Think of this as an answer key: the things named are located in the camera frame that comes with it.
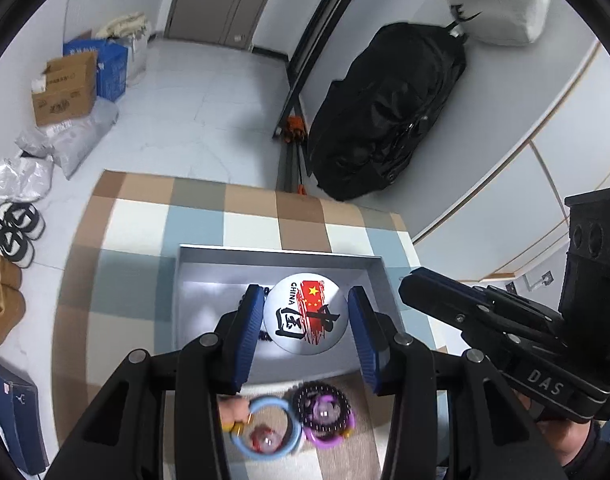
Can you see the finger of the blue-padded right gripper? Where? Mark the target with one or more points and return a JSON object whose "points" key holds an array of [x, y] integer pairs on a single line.
{"points": [[442, 298]]}

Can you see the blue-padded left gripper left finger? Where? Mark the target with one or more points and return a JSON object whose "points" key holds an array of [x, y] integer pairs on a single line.
{"points": [[120, 435]]}

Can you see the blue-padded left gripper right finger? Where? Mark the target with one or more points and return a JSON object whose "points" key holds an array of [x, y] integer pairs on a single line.
{"points": [[491, 435]]}

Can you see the pink pig figurine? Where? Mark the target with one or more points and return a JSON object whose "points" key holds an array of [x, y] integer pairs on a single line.
{"points": [[233, 410]]}

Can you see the white China flag badge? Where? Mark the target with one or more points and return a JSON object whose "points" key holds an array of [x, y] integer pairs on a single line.
{"points": [[305, 314]]}

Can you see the person's right hand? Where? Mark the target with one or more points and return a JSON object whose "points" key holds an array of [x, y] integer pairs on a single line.
{"points": [[575, 445]]}

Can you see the navy Jordan shoe box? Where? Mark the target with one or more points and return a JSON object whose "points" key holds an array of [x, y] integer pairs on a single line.
{"points": [[20, 423]]}

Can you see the checkered table mat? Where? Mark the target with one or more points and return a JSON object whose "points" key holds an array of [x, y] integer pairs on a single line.
{"points": [[117, 287]]}

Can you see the tan suede boot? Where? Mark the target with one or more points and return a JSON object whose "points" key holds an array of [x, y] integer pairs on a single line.
{"points": [[10, 274], [12, 309]]}

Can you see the silver phone box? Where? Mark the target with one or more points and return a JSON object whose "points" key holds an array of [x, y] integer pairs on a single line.
{"points": [[210, 281]]}

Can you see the black hanging backpack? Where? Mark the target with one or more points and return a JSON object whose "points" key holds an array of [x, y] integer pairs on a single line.
{"points": [[372, 120]]}

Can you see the orange clamp on floor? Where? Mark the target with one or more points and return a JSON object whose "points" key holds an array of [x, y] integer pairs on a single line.
{"points": [[294, 129]]}

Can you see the black and white sneaker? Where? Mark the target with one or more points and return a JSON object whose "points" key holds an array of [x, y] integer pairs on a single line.
{"points": [[23, 217]]}

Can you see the black coat rack stand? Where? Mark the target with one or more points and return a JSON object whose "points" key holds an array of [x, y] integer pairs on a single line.
{"points": [[306, 55]]}

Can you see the crumpled clear plastic bag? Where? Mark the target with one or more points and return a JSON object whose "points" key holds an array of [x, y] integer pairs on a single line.
{"points": [[25, 179]]}

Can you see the grey plastic mailer bag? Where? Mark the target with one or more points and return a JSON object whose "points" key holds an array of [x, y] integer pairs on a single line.
{"points": [[69, 143]]}

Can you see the brown cardboard box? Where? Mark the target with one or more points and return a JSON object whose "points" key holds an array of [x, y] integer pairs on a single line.
{"points": [[69, 90]]}

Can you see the blue cardboard box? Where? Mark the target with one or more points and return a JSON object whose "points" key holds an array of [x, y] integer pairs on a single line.
{"points": [[111, 65]]}

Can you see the beige tote bag on floor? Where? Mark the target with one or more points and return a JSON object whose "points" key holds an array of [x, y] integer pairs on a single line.
{"points": [[131, 31]]}

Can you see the purple plastic ring toy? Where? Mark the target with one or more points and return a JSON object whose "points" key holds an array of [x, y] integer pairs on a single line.
{"points": [[327, 419]]}

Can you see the light blue plastic ring toy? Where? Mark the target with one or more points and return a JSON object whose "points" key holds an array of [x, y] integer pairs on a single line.
{"points": [[291, 435]]}

